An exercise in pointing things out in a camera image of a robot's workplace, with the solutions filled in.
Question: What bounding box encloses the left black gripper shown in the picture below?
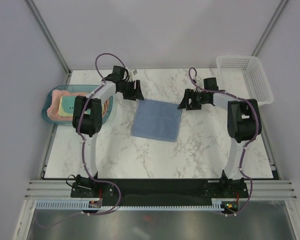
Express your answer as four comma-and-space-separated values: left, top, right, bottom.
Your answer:
118, 80, 144, 102

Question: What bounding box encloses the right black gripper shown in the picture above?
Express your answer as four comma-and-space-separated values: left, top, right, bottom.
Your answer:
177, 89, 206, 111

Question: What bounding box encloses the blue patterned towel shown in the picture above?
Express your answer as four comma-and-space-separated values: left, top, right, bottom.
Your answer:
131, 99, 182, 143

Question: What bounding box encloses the green yellow towel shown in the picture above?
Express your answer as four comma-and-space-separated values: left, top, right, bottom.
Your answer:
58, 96, 110, 118

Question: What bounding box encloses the pink towel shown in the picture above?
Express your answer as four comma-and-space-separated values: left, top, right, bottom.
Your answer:
46, 89, 111, 121

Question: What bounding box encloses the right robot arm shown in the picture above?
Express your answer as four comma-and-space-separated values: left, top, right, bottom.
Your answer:
178, 77, 262, 197

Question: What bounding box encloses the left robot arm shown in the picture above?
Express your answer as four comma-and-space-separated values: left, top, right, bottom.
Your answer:
72, 65, 145, 197

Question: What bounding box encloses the teal plastic tray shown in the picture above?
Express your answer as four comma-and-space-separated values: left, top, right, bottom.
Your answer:
42, 81, 116, 132

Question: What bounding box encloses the white perforated plastic basket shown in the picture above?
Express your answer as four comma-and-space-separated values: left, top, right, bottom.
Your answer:
216, 55, 274, 106

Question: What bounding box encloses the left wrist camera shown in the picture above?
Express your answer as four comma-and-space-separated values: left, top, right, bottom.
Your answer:
128, 69, 138, 81

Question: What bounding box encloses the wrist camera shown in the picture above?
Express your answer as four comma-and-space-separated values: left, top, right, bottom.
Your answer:
192, 79, 203, 92
128, 69, 138, 81

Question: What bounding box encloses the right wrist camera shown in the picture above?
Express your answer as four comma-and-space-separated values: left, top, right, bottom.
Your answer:
192, 79, 203, 92

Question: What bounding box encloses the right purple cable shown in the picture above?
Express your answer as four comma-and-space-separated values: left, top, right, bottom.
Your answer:
188, 67, 261, 217

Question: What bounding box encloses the purple cable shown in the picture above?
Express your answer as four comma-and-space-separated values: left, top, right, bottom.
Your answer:
37, 53, 127, 228
188, 67, 261, 217

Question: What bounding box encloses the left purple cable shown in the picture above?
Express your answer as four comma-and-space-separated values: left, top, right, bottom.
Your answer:
37, 53, 127, 228

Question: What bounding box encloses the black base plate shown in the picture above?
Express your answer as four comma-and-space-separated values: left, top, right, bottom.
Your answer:
69, 177, 250, 207

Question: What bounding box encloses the white slotted cable duct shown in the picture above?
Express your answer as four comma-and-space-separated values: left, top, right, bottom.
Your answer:
35, 200, 224, 211

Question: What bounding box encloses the aluminium rail bar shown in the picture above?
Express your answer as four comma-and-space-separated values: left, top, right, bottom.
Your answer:
25, 179, 297, 201

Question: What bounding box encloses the right aluminium frame post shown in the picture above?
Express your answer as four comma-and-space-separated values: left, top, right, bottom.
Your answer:
251, 0, 290, 57

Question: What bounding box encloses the aluminium frame post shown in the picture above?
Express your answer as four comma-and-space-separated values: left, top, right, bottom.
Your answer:
24, 0, 72, 76
251, 0, 290, 57

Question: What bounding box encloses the left aluminium frame post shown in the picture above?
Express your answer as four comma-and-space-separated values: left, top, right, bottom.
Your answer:
24, 0, 72, 76

